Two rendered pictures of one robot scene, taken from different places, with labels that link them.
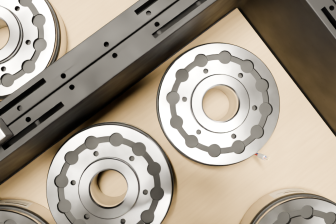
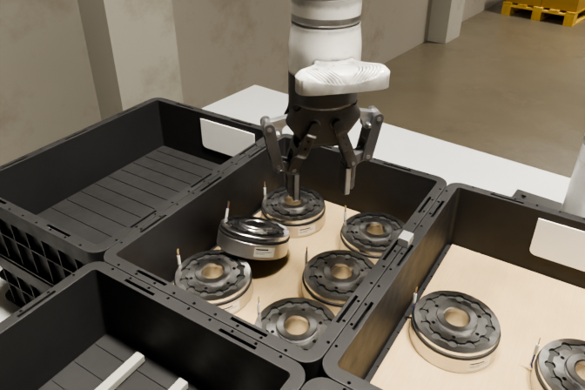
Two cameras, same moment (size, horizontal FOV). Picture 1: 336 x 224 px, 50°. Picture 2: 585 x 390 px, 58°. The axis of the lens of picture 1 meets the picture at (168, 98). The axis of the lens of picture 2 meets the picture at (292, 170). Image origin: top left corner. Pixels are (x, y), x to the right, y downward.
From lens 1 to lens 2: 0.50 m
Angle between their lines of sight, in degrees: 63
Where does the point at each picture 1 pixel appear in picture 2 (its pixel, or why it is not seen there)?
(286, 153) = not seen: hidden behind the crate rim
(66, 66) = (391, 272)
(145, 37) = (360, 293)
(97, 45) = (382, 284)
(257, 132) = (264, 322)
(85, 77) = (379, 271)
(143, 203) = (319, 272)
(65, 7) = (432, 371)
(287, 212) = (231, 291)
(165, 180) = (312, 284)
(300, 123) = not seen: hidden behind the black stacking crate
